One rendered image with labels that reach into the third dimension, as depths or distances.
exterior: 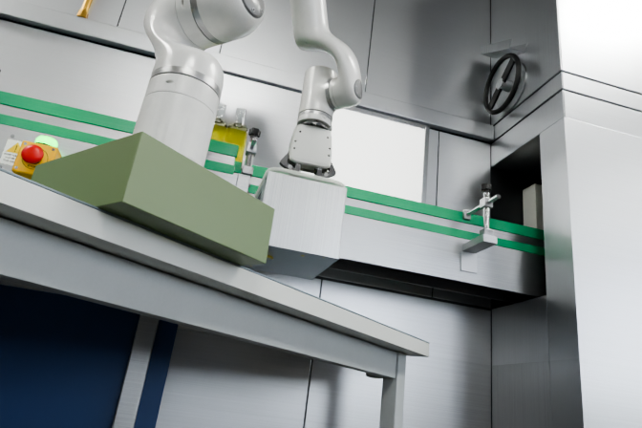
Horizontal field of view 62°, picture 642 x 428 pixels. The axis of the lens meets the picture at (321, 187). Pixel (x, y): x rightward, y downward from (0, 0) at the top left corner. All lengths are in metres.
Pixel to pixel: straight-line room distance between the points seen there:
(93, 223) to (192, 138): 0.24
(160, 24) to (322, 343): 0.66
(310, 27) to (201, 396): 0.96
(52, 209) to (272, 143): 1.05
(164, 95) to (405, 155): 1.04
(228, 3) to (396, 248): 0.78
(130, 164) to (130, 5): 1.26
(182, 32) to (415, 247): 0.82
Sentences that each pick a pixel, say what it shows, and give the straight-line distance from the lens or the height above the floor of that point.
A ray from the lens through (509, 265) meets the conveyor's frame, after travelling 1.59.
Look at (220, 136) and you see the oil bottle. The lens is 1.46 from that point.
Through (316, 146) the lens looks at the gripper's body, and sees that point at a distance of 1.24.
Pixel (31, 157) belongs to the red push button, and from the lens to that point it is 1.20.
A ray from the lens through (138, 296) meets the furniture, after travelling 0.77.
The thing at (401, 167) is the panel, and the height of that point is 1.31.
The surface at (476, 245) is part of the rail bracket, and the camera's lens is 1.46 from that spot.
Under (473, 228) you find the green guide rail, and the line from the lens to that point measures 1.58.
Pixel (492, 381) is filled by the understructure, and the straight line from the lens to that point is 1.74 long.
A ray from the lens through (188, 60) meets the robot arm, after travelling 0.91.
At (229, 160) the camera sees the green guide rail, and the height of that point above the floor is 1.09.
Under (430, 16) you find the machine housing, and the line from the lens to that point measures 2.16.
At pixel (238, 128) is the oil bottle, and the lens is 1.47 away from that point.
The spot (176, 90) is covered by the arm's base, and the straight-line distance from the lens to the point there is 0.88.
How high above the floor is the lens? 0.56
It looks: 23 degrees up
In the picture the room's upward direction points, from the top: 8 degrees clockwise
